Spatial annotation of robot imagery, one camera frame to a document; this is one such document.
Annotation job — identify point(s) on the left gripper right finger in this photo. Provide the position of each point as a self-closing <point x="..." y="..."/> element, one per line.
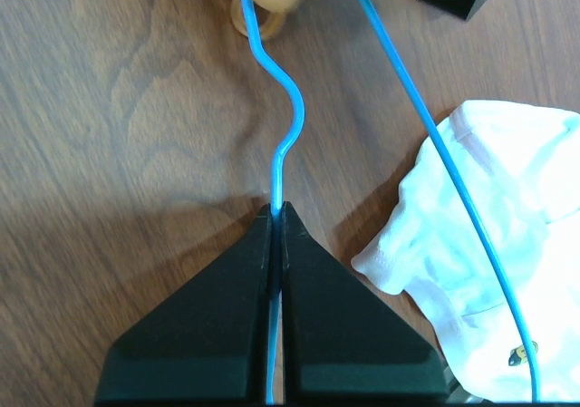
<point x="342" y="343"/>

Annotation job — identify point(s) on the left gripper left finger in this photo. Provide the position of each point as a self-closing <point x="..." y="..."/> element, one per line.
<point x="207" y="341"/>

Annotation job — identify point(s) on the white pink-trimmed underwear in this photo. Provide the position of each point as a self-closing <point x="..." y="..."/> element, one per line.
<point x="520" y="164"/>

